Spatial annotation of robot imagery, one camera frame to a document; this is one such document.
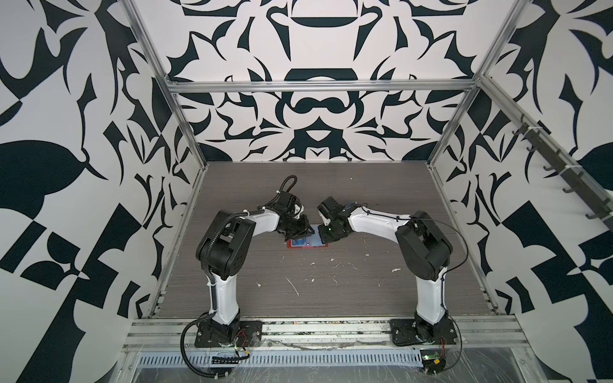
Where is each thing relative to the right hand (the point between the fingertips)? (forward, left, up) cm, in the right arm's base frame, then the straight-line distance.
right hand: (322, 233), depth 95 cm
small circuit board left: (-40, +31, -3) cm, 51 cm away
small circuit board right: (-41, -30, -2) cm, 51 cm away
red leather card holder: (-3, +4, 0) cm, 6 cm away
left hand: (+2, +4, +1) cm, 4 cm away
